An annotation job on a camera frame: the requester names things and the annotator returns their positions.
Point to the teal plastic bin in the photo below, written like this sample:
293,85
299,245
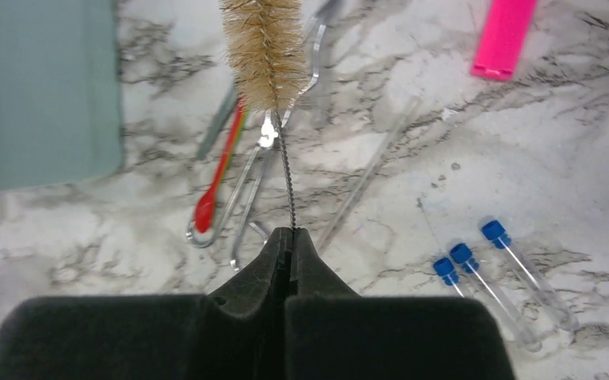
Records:
60,109

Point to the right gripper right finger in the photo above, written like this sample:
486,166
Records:
333,333

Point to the glass stirring rod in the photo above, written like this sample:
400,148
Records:
373,165

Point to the pink highlighter marker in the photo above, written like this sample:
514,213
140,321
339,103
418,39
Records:
502,39

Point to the metal tweezers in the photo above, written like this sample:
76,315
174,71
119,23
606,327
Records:
218,121

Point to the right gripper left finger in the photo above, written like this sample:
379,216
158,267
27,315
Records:
151,336

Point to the tan test tube brush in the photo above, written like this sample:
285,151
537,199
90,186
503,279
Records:
264,52

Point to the blue capped test tube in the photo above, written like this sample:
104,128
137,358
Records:
526,271
445,269
500,304

